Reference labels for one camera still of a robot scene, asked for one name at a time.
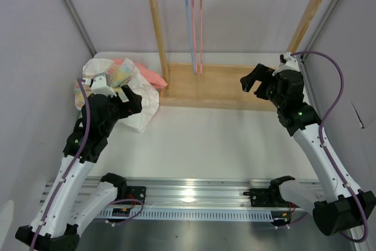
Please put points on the white crumpled garment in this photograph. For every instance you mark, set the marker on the white crumpled garment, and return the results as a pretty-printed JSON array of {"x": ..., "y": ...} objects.
[{"x": 138, "y": 121}]

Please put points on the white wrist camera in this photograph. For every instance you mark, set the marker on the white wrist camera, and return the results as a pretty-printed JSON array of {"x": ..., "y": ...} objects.
[
  {"x": 287, "y": 62},
  {"x": 100, "y": 84}
]

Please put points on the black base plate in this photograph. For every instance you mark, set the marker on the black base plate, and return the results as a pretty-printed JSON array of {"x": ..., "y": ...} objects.
[
  {"x": 266, "y": 198},
  {"x": 136, "y": 192}
]

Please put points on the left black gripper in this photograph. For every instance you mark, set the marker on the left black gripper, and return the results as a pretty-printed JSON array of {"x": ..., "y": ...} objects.
[{"x": 133, "y": 106}]

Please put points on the blue wire hanger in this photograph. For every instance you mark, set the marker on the blue wire hanger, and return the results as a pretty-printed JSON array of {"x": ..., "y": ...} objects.
[{"x": 190, "y": 31}]

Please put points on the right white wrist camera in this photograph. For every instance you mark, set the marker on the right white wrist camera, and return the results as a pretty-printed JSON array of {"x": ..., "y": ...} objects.
[{"x": 287, "y": 62}]

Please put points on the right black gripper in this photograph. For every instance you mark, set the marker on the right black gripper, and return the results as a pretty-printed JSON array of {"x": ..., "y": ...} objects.
[{"x": 261, "y": 73}]

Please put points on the floral yellow skirt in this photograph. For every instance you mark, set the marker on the floral yellow skirt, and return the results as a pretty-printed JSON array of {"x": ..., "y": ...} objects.
[{"x": 91, "y": 68}]

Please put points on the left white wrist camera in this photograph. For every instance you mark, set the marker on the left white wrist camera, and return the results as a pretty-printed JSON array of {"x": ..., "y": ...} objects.
[{"x": 100, "y": 84}]

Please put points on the slotted cable duct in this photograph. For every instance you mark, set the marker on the slotted cable duct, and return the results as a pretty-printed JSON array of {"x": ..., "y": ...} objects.
[{"x": 240, "y": 215}]

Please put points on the pink garment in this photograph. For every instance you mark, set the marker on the pink garment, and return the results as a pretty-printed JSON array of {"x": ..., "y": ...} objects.
[{"x": 121, "y": 72}]

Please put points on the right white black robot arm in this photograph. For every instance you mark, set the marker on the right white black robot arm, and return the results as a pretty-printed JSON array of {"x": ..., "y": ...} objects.
[{"x": 343, "y": 204}]

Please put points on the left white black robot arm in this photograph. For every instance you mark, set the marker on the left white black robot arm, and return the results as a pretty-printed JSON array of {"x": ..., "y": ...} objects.
[{"x": 59, "y": 225}]

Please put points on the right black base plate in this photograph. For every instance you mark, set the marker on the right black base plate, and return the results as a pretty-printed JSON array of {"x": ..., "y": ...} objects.
[{"x": 266, "y": 198}]

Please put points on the wooden clothes rack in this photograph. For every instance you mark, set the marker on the wooden clothes rack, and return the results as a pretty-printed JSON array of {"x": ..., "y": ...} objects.
[{"x": 219, "y": 86}]

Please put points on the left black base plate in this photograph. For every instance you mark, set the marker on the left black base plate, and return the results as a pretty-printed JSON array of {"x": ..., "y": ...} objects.
[{"x": 136, "y": 192}]

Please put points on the aluminium mounting rail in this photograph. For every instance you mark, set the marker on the aluminium mounting rail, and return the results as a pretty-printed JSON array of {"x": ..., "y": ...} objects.
[{"x": 190, "y": 193}]

